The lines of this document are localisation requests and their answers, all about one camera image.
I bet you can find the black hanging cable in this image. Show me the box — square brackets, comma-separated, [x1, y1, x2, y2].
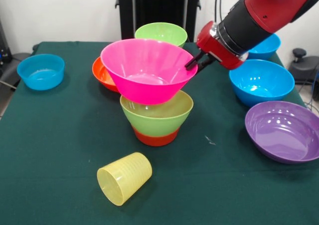
[214, 0, 226, 22]

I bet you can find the purple bowl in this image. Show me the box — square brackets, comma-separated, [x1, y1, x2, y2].
[244, 100, 319, 165]

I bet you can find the large orange-red bowl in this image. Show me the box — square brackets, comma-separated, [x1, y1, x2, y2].
[92, 56, 121, 93]

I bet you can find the large blue bowl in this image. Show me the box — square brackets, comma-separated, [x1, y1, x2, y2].
[228, 59, 295, 108]
[248, 33, 282, 61]

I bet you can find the black equipment box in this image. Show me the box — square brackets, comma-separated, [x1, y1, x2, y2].
[0, 20, 13, 63]

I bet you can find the yellow plastic cup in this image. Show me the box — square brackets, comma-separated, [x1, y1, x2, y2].
[97, 152, 153, 207]

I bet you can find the small blue bowl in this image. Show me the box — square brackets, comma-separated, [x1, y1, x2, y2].
[16, 54, 65, 90]

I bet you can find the green bowl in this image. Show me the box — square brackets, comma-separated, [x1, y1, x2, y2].
[119, 90, 194, 137]
[135, 22, 188, 48]

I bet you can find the large pink bowl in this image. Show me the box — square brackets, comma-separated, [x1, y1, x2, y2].
[100, 38, 199, 105]

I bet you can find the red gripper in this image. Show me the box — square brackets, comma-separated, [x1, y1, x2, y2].
[184, 20, 249, 74]

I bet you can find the black stand with knob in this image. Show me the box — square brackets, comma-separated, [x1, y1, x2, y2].
[289, 47, 319, 82]

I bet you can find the dark green tablecloth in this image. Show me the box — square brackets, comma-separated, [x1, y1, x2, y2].
[0, 40, 319, 225]

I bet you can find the small orange bowl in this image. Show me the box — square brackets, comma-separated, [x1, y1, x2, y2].
[132, 126, 180, 147]

